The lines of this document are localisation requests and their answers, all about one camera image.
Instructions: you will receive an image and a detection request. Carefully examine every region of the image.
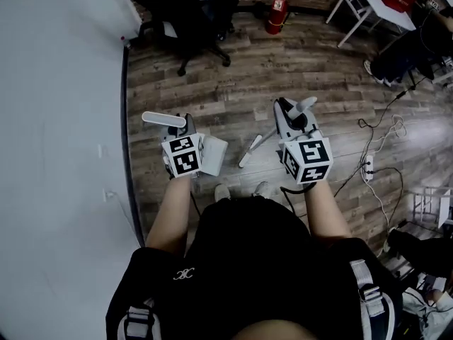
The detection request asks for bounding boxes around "wooden floor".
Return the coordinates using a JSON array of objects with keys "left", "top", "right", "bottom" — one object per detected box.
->
[{"left": 122, "top": 0, "right": 453, "bottom": 283}]

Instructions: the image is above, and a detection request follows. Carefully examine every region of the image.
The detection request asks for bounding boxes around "grey backpack strap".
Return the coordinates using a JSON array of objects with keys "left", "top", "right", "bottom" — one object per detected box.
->
[
  {"left": 348, "top": 259, "right": 396, "bottom": 340},
  {"left": 117, "top": 297, "right": 157, "bottom": 340}
]

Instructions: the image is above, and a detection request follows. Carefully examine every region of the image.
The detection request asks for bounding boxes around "red fire extinguisher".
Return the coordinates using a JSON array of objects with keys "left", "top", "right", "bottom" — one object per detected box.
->
[{"left": 265, "top": 0, "right": 290, "bottom": 36}]

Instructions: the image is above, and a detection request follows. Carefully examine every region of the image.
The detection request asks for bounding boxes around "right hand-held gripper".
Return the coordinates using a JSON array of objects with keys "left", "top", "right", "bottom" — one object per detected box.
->
[{"left": 273, "top": 96, "right": 335, "bottom": 185}]

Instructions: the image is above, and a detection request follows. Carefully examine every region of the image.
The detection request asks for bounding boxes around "black office chair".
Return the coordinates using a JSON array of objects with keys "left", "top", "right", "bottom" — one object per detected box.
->
[{"left": 113, "top": 0, "right": 248, "bottom": 78}]

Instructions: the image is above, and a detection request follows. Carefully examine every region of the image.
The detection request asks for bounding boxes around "white folding stool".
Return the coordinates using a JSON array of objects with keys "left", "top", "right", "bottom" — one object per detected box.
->
[{"left": 411, "top": 185, "right": 453, "bottom": 230}]

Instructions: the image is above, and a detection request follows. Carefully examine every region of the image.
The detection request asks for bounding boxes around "white floor cable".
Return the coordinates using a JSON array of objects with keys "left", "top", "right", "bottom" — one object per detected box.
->
[{"left": 360, "top": 113, "right": 408, "bottom": 258}]

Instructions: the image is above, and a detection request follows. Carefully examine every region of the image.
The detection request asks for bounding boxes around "black baseboard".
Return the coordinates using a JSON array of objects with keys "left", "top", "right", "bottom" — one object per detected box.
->
[{"left": 119, "top": 43, "right": 147, "bottom": 248}]

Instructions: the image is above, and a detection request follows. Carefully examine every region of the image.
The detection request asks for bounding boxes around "person's left shoe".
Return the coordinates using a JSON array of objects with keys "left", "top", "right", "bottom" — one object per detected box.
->
[{"left": 214, "top": 183, "right": 232, "bottom": 203}]

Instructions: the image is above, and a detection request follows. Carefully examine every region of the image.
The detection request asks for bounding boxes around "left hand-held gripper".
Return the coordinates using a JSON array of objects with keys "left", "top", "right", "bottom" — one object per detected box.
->
[{"left": 141, "top": 110, "right": 207, "bottom": 180}]

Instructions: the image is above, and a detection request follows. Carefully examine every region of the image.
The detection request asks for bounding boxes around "black floor cable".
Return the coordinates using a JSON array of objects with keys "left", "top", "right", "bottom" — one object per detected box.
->
[{"left": 333, "top": 75, "right": 430, "bottom": 198}]

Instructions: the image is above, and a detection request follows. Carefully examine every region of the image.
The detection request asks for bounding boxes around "person's black shirt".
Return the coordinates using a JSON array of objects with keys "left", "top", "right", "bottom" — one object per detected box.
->
[{"left": 105, "top": 194, "right": 405, "bottom": 340}]

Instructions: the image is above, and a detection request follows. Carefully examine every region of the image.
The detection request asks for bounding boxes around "white power strip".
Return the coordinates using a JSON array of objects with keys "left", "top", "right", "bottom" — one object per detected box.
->
[{"left": 363, "top": 154, "right": 375, "bottom": 183}]

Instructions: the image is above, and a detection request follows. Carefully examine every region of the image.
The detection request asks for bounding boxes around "person's right forearm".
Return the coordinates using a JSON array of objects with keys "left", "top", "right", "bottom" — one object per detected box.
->
[{"left": 303, "top": 181, "right": 353, "bottom": 241}]

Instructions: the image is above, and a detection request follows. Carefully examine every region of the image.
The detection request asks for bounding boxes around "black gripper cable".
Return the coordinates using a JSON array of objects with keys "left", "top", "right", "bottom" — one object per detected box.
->
[
  {"left": 280, "top": 182, "right": 316, "bottom": 216},
  {"left": 190, "top": 191, "right": 203, "bottom": 220}
]

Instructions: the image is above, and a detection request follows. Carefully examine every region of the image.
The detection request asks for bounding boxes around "person's left forearm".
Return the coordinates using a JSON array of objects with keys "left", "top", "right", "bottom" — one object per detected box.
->
[{"left": 145, "top": 176, "right": 194, "bottom": 259}]

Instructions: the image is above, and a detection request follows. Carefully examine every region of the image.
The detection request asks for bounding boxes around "white hand brush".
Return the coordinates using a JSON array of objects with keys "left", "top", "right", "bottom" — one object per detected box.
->
[{"left": 238, "top": 128, "right": 277, "bottom": 169}]

